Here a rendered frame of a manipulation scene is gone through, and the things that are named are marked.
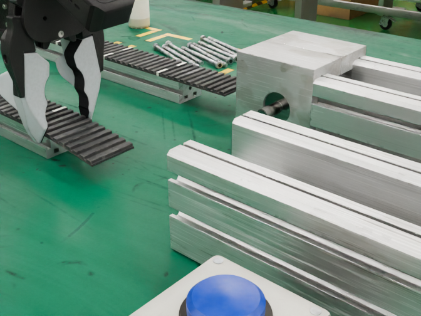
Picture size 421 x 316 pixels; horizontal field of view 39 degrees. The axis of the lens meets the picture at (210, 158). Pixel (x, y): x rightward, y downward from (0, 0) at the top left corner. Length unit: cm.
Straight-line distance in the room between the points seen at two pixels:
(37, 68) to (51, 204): 12
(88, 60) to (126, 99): 16
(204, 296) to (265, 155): 18
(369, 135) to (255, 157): 12
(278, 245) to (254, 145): 11
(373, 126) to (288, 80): 9
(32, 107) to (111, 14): 13
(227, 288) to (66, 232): 22
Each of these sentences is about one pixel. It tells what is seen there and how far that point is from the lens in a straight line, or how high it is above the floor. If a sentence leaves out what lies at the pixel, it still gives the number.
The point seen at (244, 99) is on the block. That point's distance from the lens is 61.
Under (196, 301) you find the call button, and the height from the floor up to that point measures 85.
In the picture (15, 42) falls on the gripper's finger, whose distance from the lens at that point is 55.
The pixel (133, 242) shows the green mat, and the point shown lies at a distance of 48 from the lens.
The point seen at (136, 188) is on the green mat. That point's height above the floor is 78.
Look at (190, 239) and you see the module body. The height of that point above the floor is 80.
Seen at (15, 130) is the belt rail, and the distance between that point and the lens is 66.
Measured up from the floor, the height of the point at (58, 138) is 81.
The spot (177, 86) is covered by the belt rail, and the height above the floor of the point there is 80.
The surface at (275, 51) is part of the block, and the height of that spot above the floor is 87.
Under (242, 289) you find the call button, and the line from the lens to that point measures 31.
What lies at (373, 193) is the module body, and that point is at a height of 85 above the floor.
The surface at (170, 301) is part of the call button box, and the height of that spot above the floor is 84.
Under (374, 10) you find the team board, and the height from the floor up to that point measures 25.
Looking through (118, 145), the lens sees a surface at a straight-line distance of 57.
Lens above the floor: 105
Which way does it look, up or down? 27 degrees down
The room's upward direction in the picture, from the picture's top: straight up
